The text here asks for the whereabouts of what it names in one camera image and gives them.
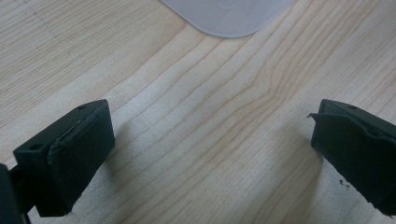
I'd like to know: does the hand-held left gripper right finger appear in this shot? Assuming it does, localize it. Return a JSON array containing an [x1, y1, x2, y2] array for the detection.
[[307, 98, 396, 217]]

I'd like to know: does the clear plastic tiered storage box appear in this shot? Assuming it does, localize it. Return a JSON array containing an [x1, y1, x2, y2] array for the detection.
[[160, 0, 295, 39]]

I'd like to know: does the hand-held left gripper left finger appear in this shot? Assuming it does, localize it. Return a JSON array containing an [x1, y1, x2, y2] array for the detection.
[[12, 98, 116, 218]]

